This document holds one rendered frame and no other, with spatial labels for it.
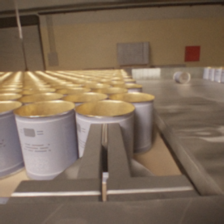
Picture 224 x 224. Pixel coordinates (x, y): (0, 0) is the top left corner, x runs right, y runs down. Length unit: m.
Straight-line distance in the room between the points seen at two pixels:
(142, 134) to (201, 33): 10.14
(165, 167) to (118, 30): 9.24
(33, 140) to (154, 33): 9.45
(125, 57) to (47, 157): 7.46
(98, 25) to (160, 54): 3.64
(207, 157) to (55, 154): 0.21
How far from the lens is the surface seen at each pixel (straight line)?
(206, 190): 0.25
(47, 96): 0.30
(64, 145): 0.19
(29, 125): 0.18
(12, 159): 0.23
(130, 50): 7.62
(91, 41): 9.42
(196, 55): 9.92
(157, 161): 0.24
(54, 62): 9.71
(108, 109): 0.22
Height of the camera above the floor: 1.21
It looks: 17 degrees down
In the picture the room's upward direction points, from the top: 3 degrees counter-clockwise
